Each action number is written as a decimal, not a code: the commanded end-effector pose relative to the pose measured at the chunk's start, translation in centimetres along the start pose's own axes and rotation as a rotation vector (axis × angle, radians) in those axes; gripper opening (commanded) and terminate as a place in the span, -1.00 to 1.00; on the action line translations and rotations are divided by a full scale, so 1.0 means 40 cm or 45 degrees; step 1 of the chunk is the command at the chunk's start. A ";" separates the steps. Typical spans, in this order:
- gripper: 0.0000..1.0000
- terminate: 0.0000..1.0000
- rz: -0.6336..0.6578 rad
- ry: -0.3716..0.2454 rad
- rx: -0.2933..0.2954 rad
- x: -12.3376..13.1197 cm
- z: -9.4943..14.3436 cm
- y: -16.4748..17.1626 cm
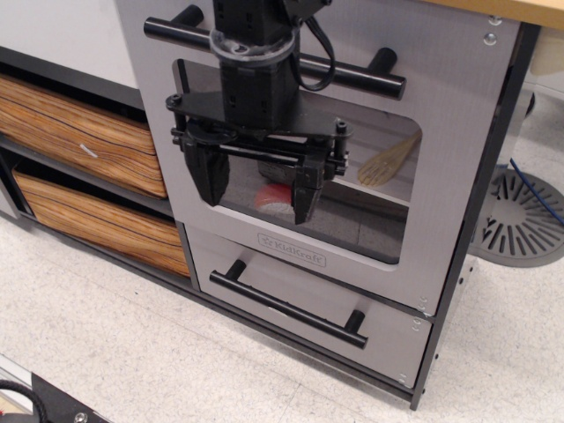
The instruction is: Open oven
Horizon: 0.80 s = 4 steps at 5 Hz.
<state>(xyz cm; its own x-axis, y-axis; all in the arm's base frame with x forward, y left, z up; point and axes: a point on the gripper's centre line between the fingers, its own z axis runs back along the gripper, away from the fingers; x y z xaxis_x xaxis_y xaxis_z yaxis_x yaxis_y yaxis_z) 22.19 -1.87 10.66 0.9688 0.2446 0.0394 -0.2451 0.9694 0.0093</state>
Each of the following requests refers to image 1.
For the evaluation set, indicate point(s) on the black drawer handle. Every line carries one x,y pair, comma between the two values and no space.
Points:
347,333

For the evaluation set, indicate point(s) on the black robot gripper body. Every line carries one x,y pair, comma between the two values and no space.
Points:
260,115

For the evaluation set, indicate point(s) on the grey toy oven door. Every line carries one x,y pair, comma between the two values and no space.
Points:
359,198

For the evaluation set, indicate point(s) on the black oven door handle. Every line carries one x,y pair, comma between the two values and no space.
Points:
351,76

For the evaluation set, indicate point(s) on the lower wood-grain storage bin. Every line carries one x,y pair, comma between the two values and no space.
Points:
135,234

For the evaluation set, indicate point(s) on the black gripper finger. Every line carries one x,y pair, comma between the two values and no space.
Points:
208,167
307,186

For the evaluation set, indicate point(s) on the wooden slotted spatula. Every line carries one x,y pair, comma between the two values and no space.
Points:
383,166

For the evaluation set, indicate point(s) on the black toy kitchen frame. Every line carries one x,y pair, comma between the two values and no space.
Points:
128,103

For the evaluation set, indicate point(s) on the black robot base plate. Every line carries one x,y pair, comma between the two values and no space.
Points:
61,407

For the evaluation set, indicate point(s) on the light wooden countertop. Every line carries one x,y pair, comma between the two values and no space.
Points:
540,12

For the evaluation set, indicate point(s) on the grey slotted chair base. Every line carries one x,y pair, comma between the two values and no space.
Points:
523,223

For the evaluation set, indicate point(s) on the red white toy food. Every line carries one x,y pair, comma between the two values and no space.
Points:
274,198

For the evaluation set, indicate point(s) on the upper wood-grain storage bin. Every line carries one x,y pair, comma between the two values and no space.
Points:
107,145

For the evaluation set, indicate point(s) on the wood-grain storage bin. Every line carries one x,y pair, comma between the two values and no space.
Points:
135,234
107,145

